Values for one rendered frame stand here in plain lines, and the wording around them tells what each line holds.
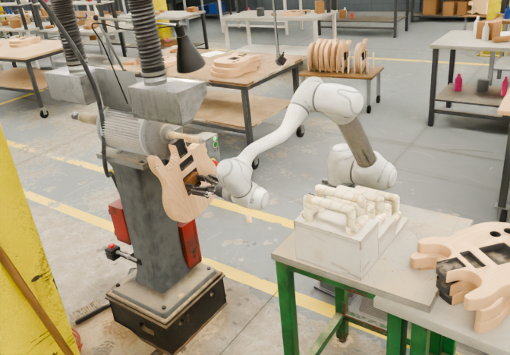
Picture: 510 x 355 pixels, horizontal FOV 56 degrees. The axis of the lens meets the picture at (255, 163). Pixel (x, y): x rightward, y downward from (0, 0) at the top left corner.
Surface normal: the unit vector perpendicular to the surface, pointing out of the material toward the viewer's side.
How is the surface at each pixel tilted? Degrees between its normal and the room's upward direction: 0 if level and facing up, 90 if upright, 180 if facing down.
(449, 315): 0
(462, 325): 0
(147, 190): 90
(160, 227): 90
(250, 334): 0
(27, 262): 90
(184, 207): 88
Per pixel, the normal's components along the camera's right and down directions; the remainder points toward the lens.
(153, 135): 0.73, 0.20
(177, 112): -0.57, 0.40
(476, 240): -0.10, -0.90
